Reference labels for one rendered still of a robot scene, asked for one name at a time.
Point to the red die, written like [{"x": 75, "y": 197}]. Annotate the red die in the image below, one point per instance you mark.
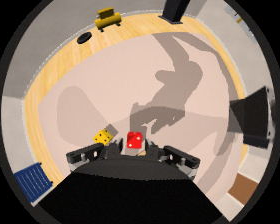
[{"x": 134, "y": 140}]

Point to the tan square mat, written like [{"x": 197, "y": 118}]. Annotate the tan square mat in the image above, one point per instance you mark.
[{"x": 142, "y": 153}]

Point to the yellow die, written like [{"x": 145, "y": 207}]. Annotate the yellow die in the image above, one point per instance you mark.
[{"x": 103, "y": 136}]

